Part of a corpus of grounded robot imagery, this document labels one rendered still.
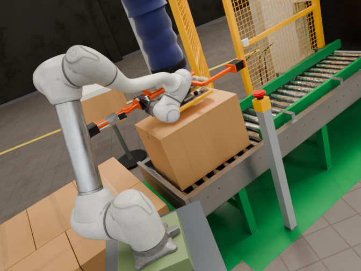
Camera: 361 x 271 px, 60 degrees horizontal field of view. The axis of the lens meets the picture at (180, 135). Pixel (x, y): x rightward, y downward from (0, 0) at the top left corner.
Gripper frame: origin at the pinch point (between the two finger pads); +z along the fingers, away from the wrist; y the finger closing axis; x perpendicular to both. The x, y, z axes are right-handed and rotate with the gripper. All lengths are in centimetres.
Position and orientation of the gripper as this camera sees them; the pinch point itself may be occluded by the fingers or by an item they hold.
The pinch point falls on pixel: (140, 102)
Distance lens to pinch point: 193.1
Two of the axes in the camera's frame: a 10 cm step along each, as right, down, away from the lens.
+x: 7.9, -5.0, 3.5
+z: -5.1, -2.5, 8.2
